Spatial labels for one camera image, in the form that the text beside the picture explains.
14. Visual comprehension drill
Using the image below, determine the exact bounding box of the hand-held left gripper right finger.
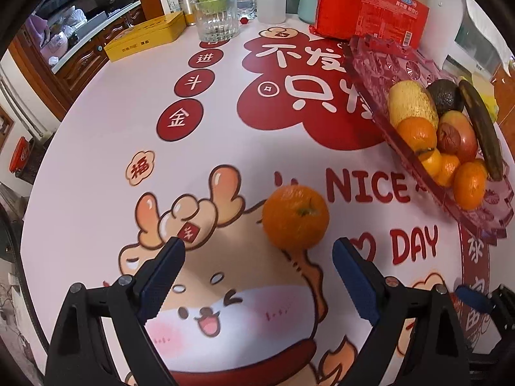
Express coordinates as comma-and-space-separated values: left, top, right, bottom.
332, 236, 471, 386

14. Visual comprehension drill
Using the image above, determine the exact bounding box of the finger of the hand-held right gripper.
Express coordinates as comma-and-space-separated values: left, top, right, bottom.
455, 285, 495, 311

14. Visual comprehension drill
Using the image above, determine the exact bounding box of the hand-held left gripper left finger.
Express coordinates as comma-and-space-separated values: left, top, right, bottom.
45, 236, 186, 386

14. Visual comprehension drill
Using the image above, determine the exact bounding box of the tangerine with green stem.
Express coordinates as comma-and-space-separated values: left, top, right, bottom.
262, 185, 331, 249

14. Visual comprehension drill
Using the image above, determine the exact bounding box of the small tangerine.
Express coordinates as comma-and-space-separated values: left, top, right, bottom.
436, 153, 461, 188
418, 149, 442, 181
454, 161, 488, 210

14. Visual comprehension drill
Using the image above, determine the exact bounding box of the large orange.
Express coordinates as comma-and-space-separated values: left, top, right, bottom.
396, 116, 438, 154

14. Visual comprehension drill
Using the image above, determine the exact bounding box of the dark green cucumber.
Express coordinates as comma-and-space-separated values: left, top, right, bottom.
458, 79, 505, 181

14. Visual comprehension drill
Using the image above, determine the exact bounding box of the dark avocado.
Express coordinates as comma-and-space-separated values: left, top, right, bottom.
426, 79, 463, 117

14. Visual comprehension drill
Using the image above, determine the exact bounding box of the pink glass fruit plate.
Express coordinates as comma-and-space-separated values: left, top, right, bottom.
342, 34, 515, 242

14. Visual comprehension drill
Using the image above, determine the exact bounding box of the red apple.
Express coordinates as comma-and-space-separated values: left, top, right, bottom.
436, 110, 478, 164

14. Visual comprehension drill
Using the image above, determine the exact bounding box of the yellow pear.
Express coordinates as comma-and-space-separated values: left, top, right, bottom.
388, 80, 439, 131

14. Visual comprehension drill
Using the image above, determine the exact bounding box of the red container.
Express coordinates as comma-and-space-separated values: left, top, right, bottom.
8, 137, 31, 171

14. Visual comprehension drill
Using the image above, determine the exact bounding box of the yellow tissue box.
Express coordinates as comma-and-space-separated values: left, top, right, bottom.
473, 74, 500, 123

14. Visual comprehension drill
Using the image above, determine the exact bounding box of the yellow tin box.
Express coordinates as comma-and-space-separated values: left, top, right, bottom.
103, 11, 187, 63

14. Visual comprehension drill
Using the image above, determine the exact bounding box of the kitchen counter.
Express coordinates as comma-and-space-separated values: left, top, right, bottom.
8, 0, 145, 77

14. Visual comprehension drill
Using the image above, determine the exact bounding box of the clear glass cup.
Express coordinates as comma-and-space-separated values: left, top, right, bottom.
191, 0, 239, 43

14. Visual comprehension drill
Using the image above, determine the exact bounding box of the metal can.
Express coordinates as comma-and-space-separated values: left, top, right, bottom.
177, 0, 198, 27

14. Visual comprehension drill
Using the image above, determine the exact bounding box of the red paper cup package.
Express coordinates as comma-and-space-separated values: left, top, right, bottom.
309, 0, 431, 51

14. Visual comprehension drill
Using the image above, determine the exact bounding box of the white countertop appliance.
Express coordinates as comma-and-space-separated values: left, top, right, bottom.
426, 0, 515, 81

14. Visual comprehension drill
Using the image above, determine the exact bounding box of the small glass jar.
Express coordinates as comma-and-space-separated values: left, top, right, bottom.
237, 0, 257, 20

